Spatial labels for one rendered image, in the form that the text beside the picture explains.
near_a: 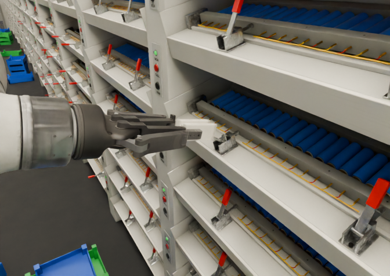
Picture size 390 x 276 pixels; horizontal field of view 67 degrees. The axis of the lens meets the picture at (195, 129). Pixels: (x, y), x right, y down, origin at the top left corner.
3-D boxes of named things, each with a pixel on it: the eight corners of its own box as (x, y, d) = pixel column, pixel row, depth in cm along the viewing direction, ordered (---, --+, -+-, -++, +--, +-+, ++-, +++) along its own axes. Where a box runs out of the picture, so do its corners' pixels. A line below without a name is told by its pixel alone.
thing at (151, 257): (169, 301, 113) (158, 283, 106) (116, 209, 159) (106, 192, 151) (210, 268, 120) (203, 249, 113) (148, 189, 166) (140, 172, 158)
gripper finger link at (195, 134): (173, 129, 46) (183, 135, 44) (199, 128, 49) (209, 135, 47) (171, 137, 47) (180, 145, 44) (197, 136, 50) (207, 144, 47)
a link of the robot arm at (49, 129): (22, 184, 33) (76, 178, 37) (24, 109, 30) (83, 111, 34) (15, 150, 40) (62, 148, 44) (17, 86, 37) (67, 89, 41)
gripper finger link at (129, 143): (102, 125, 40) (112, 141, 36) (138, 126, 43) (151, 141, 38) (100, 141, 41) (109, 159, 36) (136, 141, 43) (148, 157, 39)
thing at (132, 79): (157, 122, 79) (140, 76, 71) (94, 71, 124) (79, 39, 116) (216, 90, 86) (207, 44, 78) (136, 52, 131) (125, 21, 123)
